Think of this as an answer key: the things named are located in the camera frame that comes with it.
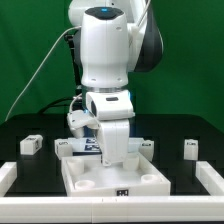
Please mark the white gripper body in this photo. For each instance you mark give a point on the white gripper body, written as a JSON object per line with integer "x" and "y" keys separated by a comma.
{"x": 112, "y": 111}

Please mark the white square tabletop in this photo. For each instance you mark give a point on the white square tabletop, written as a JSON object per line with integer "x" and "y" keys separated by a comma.
{"x": 85, "y": 176}

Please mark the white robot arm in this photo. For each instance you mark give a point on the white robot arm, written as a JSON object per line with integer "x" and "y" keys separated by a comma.
{"x": 115, "y": 37}

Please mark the white U-shaped fence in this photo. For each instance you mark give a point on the white U-shaped fence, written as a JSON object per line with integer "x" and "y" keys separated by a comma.
{"x": 115, "y": 209}

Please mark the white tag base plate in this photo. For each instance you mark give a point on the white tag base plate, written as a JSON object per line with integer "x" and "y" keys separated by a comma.
{"x": 89, "y": 145}

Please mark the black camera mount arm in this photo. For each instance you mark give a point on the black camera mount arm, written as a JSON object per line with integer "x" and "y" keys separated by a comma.
{"x": 74, "y": 60}

